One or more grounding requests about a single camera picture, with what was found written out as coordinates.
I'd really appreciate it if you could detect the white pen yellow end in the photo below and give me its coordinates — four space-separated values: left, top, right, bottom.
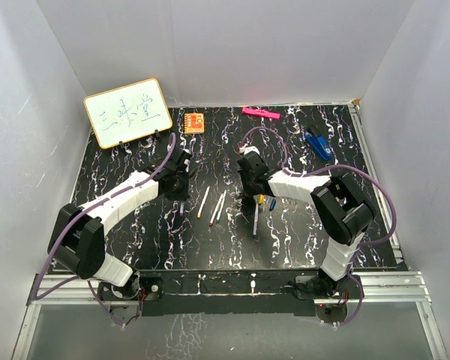
197 186 210 219

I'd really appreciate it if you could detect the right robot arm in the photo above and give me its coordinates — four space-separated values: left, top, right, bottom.
238 146 376 298

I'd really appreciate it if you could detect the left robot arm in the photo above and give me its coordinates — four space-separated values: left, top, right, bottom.
48 146 191 299

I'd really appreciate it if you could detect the blue pen cap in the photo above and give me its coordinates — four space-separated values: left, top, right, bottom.
269 198 277 212

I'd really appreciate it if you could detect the white pen green end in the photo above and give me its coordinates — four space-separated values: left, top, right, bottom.
216 190 227 224

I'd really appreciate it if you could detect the white pen red end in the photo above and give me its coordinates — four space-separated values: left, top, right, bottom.
209 191 225 227

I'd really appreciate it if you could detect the white pen blue end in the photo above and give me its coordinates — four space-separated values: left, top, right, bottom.
252 202 260 239

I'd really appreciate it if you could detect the orange card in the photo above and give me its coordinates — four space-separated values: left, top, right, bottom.
184 112 205 134

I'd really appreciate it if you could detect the pink plastic clip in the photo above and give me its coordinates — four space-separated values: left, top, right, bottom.
242 106 281 120

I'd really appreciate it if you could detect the blue stapler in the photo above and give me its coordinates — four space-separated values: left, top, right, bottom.
304 125 333 161

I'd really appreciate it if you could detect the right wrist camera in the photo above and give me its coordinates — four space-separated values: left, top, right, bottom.
238 145 260 156

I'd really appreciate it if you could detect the small whiteboard wooden frame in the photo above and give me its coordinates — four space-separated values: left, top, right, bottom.
83 78 173 149

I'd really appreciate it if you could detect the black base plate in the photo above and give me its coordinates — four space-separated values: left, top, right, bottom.
140 269 320 317

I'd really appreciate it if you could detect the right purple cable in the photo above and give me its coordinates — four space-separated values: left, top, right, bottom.
241 126 398 327

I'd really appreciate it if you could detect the aluminium rail frame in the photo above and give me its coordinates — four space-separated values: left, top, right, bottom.
16 103 447 359

